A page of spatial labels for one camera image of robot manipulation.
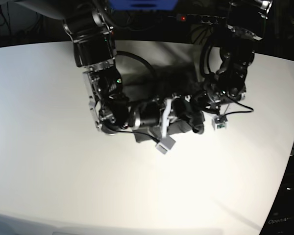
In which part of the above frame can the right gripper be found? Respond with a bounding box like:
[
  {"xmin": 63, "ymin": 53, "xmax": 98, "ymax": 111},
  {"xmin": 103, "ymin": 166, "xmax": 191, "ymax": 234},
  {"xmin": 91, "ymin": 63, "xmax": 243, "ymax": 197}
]
[{"xmin": 129, "ymin": 98, "xmax": 205, "ymax": 134}]

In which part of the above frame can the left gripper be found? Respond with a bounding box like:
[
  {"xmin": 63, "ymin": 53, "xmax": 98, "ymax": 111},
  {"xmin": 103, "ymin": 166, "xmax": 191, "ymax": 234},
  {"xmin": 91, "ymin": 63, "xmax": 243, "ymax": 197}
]
[{"xmin": 193, "ymin": 83, "xmax": 221, "ymax": 114}]

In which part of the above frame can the grey T-shirt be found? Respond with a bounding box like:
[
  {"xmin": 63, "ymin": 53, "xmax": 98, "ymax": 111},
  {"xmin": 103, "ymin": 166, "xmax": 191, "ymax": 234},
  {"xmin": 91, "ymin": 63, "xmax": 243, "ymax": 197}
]
[{"xmin": 123, "ymin": 65, "xmax": 205, "ymax": 142}]

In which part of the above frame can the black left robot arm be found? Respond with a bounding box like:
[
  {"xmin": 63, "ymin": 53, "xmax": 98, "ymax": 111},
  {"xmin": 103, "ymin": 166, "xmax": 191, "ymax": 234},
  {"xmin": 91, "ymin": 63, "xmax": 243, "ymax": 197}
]
[{"xmin": 190, "ymin": 0, "xmax": 273, "ymax": 115}]

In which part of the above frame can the black power strip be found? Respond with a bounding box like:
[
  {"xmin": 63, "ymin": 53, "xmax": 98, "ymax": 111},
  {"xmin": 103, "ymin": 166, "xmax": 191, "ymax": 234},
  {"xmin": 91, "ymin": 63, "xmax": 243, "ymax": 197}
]
[{"xmin": 176, "ymin": 14, "xmax": 226, "ymax": 24}]

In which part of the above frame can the blue plastic box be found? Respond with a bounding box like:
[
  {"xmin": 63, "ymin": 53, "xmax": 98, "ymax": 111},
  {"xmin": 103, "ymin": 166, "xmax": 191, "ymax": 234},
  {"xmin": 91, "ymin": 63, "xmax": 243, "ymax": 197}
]
[{"xmin": 109, "ymin": 0, "xmax": 178, "ymax": 11}]

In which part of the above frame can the black OpenArm labelled box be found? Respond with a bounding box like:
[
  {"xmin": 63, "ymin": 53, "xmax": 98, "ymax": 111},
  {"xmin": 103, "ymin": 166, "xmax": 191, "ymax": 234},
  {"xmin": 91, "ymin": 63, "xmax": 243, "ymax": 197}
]
[{"xmin": 259, "ymin": 181, "xmax": 294, "ymax": 235}]

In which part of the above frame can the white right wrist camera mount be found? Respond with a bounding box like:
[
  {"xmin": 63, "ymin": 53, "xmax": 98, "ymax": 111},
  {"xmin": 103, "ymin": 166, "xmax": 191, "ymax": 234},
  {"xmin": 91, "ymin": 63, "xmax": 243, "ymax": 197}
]
[{"xmin": 155, "ymin": 96, "xmax": 191, "ymax": 154}]

